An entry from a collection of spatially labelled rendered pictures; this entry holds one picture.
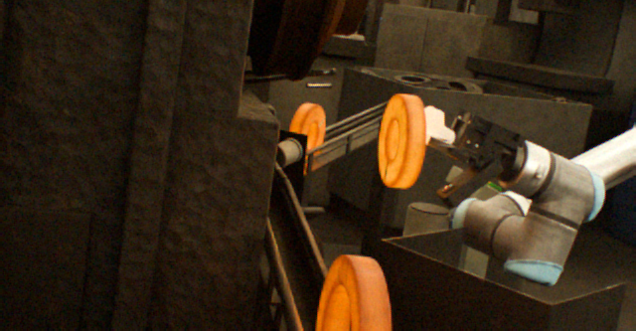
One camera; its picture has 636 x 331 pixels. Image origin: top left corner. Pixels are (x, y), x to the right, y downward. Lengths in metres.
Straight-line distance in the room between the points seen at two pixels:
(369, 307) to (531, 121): 3.27
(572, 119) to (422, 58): 1.87
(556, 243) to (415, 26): 4.54
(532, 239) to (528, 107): 2.56
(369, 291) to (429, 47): 5.01
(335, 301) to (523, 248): 0.61
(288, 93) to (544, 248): 2.86
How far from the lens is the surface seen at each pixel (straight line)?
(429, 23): 5.84
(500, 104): 3.94
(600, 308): 1.19
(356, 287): 0.85
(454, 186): 1.46
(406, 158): 1.35
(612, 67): 5.37
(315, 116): 2.09
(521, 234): 1.52
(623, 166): 1.82
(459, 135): 1.44
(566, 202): 1.51
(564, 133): 4.21
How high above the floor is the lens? 1.03
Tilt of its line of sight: 10 degrees down
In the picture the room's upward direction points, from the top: 9 degrees clockwise
